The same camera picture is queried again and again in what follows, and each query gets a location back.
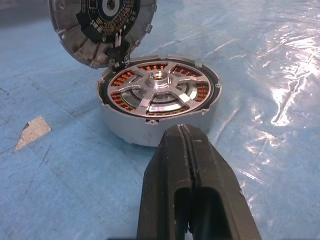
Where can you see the motor cover with circuit board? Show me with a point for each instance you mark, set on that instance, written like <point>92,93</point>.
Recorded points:
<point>75,45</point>

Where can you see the round metal bearing housing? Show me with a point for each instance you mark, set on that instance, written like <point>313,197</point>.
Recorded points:
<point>130,125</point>

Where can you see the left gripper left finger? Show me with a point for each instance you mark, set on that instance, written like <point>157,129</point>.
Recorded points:
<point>165,190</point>

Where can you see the grey pulley wheel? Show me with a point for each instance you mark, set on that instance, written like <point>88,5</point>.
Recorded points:
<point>160,87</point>

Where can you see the small pale paper scrap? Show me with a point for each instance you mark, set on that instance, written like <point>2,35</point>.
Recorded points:
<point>32,132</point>

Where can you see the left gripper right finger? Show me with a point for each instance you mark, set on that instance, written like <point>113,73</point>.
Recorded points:
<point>220,190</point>

